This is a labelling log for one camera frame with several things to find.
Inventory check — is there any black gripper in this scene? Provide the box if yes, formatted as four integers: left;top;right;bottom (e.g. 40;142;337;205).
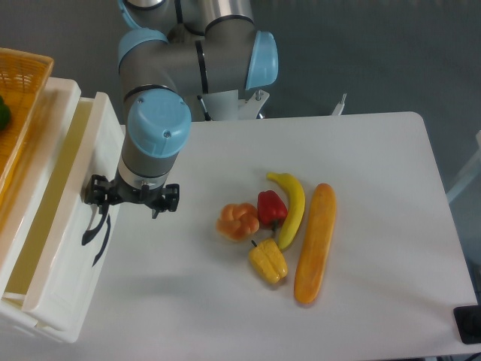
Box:
85;173;180;226

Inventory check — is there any black drawer handle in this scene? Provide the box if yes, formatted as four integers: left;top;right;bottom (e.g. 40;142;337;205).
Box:
82;205;110;246
92;215;111;267

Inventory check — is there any white drawer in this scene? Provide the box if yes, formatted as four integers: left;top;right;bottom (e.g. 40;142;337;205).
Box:
2;91;126;332

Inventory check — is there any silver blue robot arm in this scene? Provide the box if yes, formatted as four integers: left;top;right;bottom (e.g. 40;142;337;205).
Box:
85;1;279;226

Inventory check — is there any white drawer cabinet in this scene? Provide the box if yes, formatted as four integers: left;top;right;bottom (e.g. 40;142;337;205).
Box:
0;77;125;345

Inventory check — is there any round bread roll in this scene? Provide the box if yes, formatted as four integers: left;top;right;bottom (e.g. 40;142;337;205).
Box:
216;203;260;242

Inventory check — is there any red bell pepper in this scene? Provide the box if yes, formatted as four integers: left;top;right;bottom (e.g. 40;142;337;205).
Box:
257;190;288;230

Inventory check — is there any yellow bell pepper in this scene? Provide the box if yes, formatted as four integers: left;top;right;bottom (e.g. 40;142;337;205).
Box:
248;238;289;284

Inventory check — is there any green vegetable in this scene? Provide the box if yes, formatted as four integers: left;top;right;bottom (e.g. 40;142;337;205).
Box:
0;96;11;131

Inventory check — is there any yellow wicker basket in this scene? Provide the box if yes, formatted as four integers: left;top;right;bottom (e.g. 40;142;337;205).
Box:
1;48;54;196

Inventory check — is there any yellow banana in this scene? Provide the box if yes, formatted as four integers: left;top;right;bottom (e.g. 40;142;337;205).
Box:
266;172;306;251

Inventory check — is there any long baguette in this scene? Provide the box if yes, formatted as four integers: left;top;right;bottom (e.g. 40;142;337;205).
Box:
294;184;337;305

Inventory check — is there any white chair part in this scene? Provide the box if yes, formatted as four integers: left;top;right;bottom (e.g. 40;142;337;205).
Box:
446;132;480;203

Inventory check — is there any black device at edge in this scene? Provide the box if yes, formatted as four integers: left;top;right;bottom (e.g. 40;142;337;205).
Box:
453;305;480;344

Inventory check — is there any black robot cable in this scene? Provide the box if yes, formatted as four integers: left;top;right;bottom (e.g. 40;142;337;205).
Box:
198;95;212;122

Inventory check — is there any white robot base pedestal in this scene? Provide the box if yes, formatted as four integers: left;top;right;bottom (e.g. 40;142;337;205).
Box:
197;89;270;121

